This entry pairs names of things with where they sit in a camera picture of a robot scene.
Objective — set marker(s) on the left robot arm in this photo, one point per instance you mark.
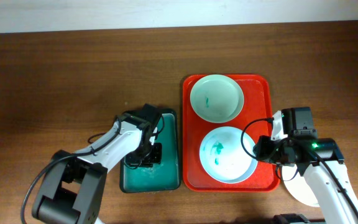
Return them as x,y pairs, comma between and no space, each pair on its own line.
72,184

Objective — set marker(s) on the white plate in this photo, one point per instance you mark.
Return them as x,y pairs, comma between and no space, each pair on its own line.
297,186

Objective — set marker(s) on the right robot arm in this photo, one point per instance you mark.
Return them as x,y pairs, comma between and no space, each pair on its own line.
323,167

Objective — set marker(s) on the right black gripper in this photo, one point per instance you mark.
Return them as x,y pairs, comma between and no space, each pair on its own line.
261,154

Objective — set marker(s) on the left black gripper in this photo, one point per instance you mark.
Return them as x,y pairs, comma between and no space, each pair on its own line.
146,158

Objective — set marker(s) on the red plastic tray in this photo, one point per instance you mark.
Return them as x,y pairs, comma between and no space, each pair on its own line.
257,105

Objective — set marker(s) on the black tub of green water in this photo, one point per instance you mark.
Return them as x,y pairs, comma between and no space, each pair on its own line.
160,170

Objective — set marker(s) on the light blue plate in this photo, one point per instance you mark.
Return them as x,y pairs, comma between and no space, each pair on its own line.
226,155

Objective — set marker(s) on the mint green plate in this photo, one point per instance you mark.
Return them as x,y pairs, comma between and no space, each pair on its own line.
217,98

